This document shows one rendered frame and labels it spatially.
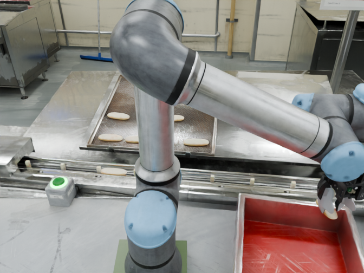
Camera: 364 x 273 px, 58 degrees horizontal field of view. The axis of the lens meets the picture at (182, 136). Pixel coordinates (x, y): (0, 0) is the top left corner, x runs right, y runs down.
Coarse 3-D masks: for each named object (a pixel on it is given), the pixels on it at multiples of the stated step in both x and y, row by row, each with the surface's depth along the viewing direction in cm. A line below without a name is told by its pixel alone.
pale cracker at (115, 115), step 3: (108, 114) 142; (111, 114) 142; (114, 114) 142; (117, 114) 142; (120, 114) 142; (123, 114) 142; (126, 114) 142; (111, 117) 141; (114, 117) 141; (117, 117) 141; (120, 117) 141; (123, 117) 141; (126, 117) 141
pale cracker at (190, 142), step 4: (184, 140) 130; (188, 140) 129; (192, 140) 129; (196, 140) 129; (200, 140) 129; (204, 140) 129; (188, 144) 128; (192, 144) 128; (196, 144) 128; (200, 144) 128; (204, 144) 128
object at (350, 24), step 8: (352, 16) 155; (352, 24) 157; (344, 32) 160; (352, 32) 158; (344, 40) 161; (344, 48) 163; (336, 56) 169; (344, 56) 165; (336, 64) 168; (344, 64) 167; (336, 72) 170; (336, 80) 172; (336, 88) 175
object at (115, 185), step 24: (24, 168) 122; (96, 192) 116; (120, 192) 115; (192, 192) 111; (216, 192) 111; (240, 192) 111; (264, 192) 111; (288, 192) 111; (312, 192) 111; (360, 216) 107
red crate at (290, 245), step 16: (256, 224) 104; (272, 224) 104; (256, 240) 99; (272, 240) 99; (288, 240) 99; (304, 240) 99; (320, 240) 99; (336, 240) 99; (256, 256) 94; (272, 256) 94; (288, 256) 94; (304, 256) 94; (320, 256) 94; (336, 256) 94; (256, 272) 90; (272, 272) 90; (288, 272) 90; (304, 272) 90; (320, 272) 90; (336, 272) 90
